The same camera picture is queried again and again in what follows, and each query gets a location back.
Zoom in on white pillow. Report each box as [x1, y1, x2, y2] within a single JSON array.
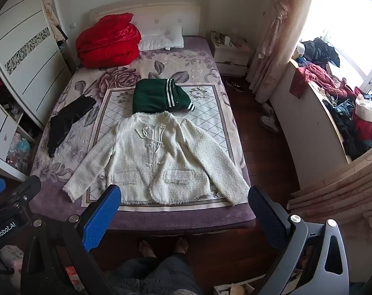
[[138, 25, 184, 51]]

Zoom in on dark shoes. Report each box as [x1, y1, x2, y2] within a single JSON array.
[[226, 79, 245, 93]]

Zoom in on white wardrobe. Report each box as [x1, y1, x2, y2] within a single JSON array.
[[0, 0, 73, 126]]

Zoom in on white nightstand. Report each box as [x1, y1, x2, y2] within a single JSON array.
[[209, 31, 253, 77]]

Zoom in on beige tied curtain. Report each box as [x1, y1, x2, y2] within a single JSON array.
[[249, 0, 320, 103]]

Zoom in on white drawer unit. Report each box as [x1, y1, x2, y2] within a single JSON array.
[[0, 103, 19, 162]]

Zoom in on beige hanging garment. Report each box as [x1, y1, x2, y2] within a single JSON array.
[[43, 0, 66, 42]]

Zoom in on black garment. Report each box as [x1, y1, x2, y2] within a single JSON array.
[[47, 95, 97, 158]]

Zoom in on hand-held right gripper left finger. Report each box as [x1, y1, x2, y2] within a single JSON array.
[[20, 184, 122, 295]]

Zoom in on person's legs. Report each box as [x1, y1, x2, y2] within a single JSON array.
[[107, 236, 203, 295]]

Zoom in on white tweed jacket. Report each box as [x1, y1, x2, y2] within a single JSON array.
[[62, 111, 250, 206]]

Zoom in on pile of mixed clothes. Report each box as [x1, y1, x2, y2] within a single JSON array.
[[290, 37, 372, 160]]

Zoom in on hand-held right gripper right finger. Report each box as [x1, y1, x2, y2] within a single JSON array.
[[248, 185, 350, 295]]

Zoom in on white bed headboard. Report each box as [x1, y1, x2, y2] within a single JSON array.
[[88, 1, 206, 37]]

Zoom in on window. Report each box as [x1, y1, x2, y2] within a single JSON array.
[[299, 0, 372, 99]]

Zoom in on green striped sweater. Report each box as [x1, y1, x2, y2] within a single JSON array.
[[132, 79, 195, 115]]

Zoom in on white window bench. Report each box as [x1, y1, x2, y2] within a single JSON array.
[[269, 58, 372, 191]]

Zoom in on red quilt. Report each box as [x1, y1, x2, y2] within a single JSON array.
[[75, 13, 142, 69]]

